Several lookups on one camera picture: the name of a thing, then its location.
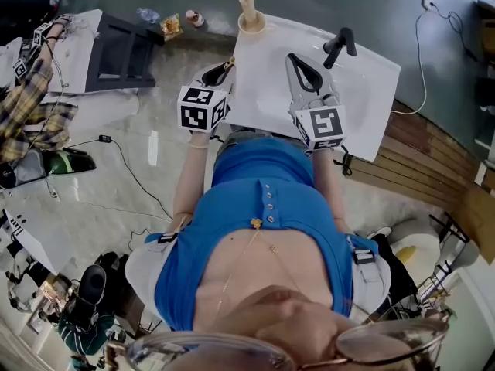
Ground gold necklace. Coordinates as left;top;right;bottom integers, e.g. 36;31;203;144
214;217;301;317

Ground black bag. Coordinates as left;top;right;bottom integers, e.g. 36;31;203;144
475;75;495;116

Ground wooden slatted platform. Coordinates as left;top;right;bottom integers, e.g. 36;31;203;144
347;98;495;224

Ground person's left forearm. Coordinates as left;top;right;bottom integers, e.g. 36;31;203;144
172;131;213;228

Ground person's right forearm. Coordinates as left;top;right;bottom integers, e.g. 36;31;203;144
312;148;351;233

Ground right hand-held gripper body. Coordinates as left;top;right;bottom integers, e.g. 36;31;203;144
288;94;348;152

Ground person's glasses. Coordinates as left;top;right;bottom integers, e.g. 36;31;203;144
104;311;453;371

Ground small brown drink bottle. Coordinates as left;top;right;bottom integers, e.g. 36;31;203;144
184;9;206;29

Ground black floor cable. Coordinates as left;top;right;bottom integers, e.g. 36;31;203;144
67;137;173;222

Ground person's face and neck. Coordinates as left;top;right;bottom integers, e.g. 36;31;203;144
193;226;430;371

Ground white slotted panel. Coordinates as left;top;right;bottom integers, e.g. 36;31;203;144
0;206;75;276

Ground metal wire rack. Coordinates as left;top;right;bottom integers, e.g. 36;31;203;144
415;272;466;313

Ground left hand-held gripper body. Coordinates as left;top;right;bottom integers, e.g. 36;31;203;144
176;79;233;134

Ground white wrapped bundle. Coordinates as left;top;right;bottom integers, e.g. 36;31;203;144
49;89;141;131

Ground white cable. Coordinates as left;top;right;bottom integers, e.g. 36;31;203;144
390;8;431;117

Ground black faucet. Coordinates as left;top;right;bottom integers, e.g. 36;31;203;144
323;27;359;70

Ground dark grey vanity cabinet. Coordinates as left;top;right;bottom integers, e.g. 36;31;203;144
84;12;166;94

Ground black green hard-shell backpack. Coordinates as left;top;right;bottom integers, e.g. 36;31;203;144
0;147;98;191

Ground yellow cloth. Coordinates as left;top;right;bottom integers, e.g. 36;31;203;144
395;245;417;264

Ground beige cup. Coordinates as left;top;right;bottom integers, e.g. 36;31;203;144
237;9;268;40

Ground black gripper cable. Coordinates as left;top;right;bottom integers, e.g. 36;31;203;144
332;145;354;178

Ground cream round chair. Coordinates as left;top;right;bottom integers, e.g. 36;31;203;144
386;211;481;282

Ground person's black backpack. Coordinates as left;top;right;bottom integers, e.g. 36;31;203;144
77;264;108;307

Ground white ceramic sink basin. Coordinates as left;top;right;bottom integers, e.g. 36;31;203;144
45;9;104;94
223;12;402;162

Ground cardboard box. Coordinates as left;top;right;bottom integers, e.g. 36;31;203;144
475;0;495;58

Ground person's blue shirt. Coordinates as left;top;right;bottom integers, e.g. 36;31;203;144
145;137;378;332

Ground clear water bottle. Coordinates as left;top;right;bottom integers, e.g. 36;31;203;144
135;7;161;25

